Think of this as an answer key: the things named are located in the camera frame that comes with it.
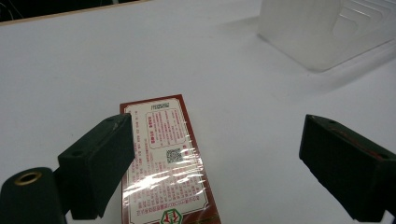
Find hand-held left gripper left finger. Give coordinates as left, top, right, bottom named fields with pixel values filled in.
left=57, top=113, right=136, bottom=220

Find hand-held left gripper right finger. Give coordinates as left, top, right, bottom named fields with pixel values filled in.
left=299, top=114, right=396, bottom=223

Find red and white box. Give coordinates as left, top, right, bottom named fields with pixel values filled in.
left=120, top=93, right=222, bottom=224

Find translucent white plastic container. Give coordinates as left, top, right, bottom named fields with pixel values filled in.
left=257, top=0, right=396, bottom=73

